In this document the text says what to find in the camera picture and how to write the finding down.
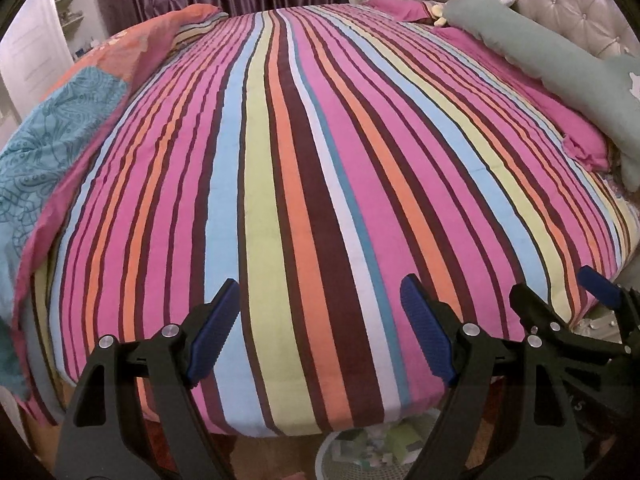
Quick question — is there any beige tufted headboard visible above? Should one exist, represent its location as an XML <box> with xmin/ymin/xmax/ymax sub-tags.
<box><xmin>417</xmin><ymin>0</ymin><xmax>640</xmax><ymax>61</ymax></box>

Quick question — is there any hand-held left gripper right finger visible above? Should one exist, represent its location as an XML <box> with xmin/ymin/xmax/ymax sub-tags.
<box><xmin>399</xmin><ymin>273</ymin><xmax>588</xmax><ymax>480</ymax></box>

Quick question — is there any yellow plush toy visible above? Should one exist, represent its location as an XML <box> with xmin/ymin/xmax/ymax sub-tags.
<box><xmin>425</xmin><ymin>2</ymin><xmax>451</xmax><ymax>28</ymax></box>

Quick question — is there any white plastic mesh basket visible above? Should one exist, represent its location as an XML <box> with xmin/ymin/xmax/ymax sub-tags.
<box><xmin>314</xmin><ymin>410</ymin><xmax>441</xmax><ymax>480</ymax></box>

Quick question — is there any green dog-shaped pillow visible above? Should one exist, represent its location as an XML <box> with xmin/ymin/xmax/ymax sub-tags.
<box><xmin>442</xmin><ymin>0</ymin><xmax>640</xmax><ymax>193</ymax></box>

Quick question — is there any striped multicolour bed sheet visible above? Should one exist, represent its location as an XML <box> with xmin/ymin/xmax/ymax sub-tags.
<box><xmin>0</xmin><ymin>2</ymin><xmax>633</xmax><ymax>436</ymax></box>

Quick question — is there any white wardrobe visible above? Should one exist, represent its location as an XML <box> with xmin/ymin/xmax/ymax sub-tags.
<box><xmin>0</xmin><ymin>0</ymin><xmax>86</xmax><ymax>121</ymax></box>

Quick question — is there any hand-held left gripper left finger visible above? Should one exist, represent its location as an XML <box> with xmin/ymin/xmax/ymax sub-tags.
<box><xmin>54</xmin><ymin>277</ymin><xmax>242</xmax><ymax>480</ymax></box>

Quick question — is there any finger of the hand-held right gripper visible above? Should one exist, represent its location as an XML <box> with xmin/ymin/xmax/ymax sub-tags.
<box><xmin>576</xmin><ymin>266</ymin><xmax>640</xmax><ymax>343</ymax></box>
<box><xmin>509</xmin><ymin>282</ymin><xmax>576</xmax><ymax>348</ymax></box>

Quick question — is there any orange and teal folded quilt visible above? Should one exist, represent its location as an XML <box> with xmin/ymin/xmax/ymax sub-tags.
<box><xmin>0</xmin><ymin>4</ymin><xmax>223</xmax><ymax>401</ymax></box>

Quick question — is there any small pink pillow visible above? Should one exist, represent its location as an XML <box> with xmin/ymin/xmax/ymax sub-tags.
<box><xmin>367</xmin><ymin>0</ymin><xmax>433</xmax><ymax>23</ymax></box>

